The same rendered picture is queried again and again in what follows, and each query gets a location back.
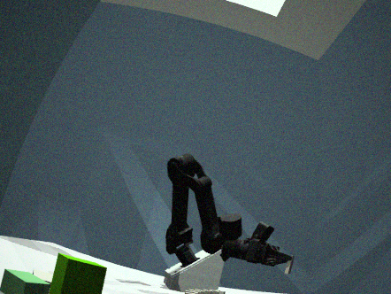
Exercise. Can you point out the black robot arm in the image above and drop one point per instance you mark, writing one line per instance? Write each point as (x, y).
(218, 232)

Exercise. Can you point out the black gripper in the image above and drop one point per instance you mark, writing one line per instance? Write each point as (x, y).
(256, 252)

